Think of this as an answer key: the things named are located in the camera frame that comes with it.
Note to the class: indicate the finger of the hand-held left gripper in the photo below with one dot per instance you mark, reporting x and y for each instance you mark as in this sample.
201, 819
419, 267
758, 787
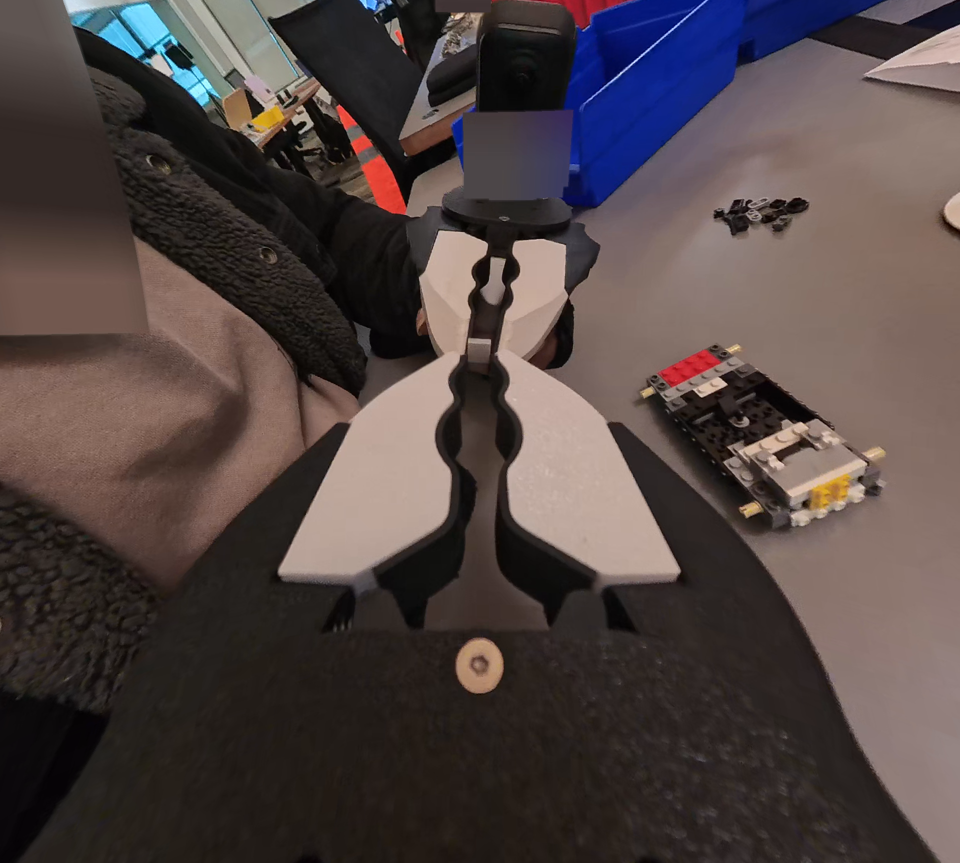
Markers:
446, 293
536, 300

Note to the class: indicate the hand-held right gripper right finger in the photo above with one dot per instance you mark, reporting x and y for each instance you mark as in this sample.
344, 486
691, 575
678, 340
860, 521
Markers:
585, 495

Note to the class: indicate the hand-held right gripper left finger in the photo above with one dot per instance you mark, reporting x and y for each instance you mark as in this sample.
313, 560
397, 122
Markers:
375, 495

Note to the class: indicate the small grey bracket piece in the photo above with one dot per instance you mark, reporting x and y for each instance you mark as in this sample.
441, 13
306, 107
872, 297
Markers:
480, 347

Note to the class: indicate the toy brick car chassis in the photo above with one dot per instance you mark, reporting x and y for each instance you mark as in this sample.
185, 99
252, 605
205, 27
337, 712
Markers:
750, 428

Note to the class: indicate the person's left forearm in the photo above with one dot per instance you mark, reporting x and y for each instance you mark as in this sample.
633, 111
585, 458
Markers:
375, 278

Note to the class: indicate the grey desk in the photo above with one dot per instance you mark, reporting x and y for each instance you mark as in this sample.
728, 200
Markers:
825, 323

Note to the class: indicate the person's left hand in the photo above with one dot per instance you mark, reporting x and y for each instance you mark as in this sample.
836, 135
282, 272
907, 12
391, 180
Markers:
562, 345

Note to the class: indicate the small side table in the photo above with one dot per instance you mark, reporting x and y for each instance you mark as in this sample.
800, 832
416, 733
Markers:
427, 124

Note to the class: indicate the orange striped barrier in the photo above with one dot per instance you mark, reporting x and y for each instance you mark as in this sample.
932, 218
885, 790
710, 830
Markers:
375, 165

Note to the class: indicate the black chair back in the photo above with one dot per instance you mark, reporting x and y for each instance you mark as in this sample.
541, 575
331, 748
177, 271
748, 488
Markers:
345, 68

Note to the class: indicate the dark fleece jacket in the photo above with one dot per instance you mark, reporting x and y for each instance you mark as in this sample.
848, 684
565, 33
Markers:
225, 240

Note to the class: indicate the beige hoodie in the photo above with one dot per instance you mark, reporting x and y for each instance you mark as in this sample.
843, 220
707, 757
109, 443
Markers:
150, 428

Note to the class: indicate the pile of small black pieces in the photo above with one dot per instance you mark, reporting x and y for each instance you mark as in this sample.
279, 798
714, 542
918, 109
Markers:
757, 212

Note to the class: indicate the white paper bag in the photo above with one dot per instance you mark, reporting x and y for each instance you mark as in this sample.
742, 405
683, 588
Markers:
930, 64

